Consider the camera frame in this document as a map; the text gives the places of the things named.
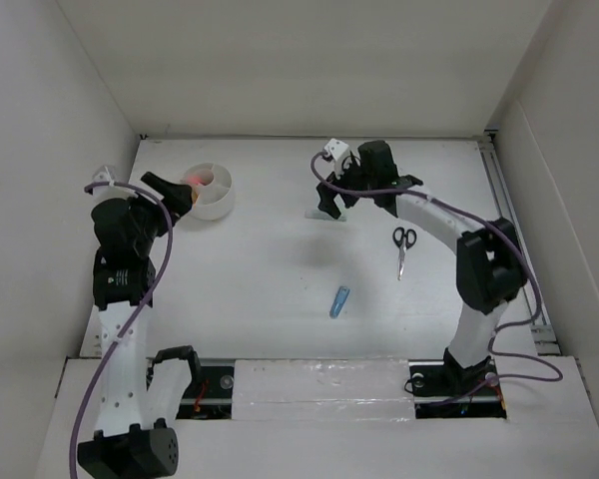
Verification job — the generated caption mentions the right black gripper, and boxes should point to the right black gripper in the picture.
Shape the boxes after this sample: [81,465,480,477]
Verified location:
[316,155,376,220]

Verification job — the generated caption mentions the green highlighter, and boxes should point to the green highlighter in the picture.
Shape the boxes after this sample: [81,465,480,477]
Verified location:
[304,210,347,223]

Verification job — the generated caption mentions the red thin pen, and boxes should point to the red thin pen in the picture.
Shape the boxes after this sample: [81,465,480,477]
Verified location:
[183,169,214,187]

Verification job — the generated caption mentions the blue capped marker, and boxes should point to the blue capped marker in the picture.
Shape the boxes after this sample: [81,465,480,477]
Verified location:
[328,285,350,319]

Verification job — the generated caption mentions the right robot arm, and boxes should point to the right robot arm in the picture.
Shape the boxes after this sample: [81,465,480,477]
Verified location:
[314,139,529,396]

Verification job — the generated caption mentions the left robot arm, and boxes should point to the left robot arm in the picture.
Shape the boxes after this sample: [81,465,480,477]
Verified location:
[68,167,203,478]

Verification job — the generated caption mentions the white round divided organizer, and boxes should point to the white round divided organizer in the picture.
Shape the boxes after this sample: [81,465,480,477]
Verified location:
[182,163,236,222]

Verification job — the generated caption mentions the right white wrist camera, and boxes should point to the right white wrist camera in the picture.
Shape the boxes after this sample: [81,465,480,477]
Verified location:
[324,139,351,178]

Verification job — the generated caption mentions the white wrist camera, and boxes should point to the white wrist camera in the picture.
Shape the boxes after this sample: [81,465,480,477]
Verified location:
[324,139,351,178]
[93,165,116,185]

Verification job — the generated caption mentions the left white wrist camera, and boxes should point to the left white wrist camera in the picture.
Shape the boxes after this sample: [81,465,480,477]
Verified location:
[93,165,116,185]

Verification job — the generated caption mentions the black handled scissors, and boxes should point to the black handled scissors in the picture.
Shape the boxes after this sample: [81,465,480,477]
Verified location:
[392,227,417,280]

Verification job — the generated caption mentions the aluminium rail front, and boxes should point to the aluminium rail front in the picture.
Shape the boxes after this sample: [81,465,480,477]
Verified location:
[139,356,508,420]

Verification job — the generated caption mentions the aluminium rail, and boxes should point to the aluminium rail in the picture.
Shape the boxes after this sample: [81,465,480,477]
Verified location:
[139,356,508,420]
[478,130,560,340]

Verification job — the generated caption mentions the aluminium rail right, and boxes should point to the aluminium rail right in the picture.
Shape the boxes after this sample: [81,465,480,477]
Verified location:
[478,130,560,340]

